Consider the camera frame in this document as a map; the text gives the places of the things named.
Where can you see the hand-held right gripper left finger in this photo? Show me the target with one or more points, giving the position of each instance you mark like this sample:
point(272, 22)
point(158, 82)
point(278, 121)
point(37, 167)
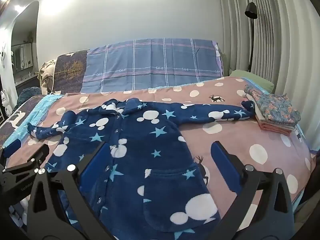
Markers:
point(96, 165)

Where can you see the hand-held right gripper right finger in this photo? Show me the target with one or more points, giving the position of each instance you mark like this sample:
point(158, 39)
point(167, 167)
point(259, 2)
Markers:
point(225, 170)

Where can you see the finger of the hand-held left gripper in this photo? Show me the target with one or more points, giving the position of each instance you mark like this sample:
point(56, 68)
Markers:
point(27, 163)
point(12, 148)

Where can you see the blue star print fleece pajama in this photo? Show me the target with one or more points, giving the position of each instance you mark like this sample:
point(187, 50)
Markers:
point(155, 155)

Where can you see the beige clothes pile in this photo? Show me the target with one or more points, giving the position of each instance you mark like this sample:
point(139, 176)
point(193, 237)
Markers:
point(47, 76)

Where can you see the pink polka dot blanket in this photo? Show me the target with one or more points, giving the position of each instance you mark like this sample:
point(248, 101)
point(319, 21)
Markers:
point(225, 142)

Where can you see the white cat figurine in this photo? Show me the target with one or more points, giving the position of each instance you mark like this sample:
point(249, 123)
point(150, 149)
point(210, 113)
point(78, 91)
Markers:
point(5, 102)

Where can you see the light blue cloth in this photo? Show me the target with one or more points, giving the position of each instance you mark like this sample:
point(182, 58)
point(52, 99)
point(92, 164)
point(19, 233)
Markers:
point(42, 107)

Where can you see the teal knitted blanket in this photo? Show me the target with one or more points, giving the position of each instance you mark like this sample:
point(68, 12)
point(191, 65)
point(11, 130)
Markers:
point(27, 95)

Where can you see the pink folded garment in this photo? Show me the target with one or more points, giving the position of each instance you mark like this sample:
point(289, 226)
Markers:
point(272, 129)

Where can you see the floral folded garment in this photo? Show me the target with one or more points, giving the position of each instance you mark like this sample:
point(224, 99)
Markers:
point(275, 107)

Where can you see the green pillow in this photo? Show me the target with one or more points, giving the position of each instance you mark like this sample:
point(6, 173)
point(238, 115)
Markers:
point(252, 80)

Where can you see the dark tree print cloth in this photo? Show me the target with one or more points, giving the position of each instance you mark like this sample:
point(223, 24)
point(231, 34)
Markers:
point(70, 72)

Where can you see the arched mirror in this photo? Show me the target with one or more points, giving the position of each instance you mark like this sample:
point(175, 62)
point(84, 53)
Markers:
point(23, 45)

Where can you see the blue plaid sheet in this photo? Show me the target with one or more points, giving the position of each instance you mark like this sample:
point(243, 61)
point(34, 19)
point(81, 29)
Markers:
point(150, 62)

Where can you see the grey pleated curtain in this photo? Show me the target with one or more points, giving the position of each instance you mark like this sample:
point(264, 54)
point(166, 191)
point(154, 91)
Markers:
point(282, 42)

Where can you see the black floor lamp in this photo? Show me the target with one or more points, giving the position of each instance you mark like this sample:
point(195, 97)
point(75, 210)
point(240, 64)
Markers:
point(250, 11)

